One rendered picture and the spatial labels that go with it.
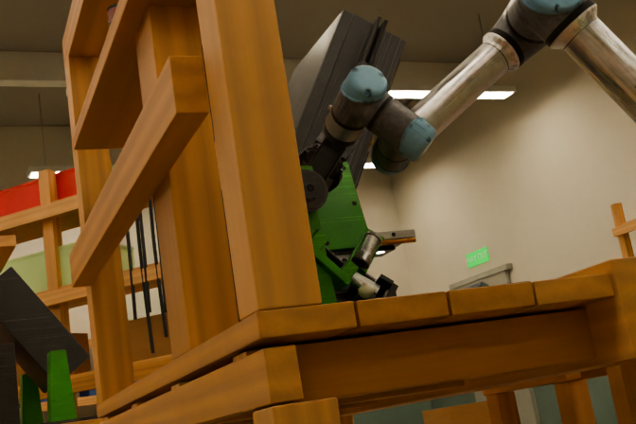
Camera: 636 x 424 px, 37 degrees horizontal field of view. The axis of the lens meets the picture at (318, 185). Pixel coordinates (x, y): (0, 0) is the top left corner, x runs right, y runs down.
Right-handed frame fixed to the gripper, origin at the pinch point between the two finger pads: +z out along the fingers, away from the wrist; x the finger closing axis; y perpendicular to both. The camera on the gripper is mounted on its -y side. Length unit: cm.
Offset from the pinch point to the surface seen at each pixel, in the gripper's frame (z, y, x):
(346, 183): 2.5, 9.1, -5.5
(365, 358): -41, -49, -25
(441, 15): 489, 642, 46
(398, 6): 470, 598, 83
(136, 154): -22.3, -30.5, 25.1
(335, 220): 2.5, -0.7, -8.1
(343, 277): -20.6, -26.7, -15.9
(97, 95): 11, -2, 51
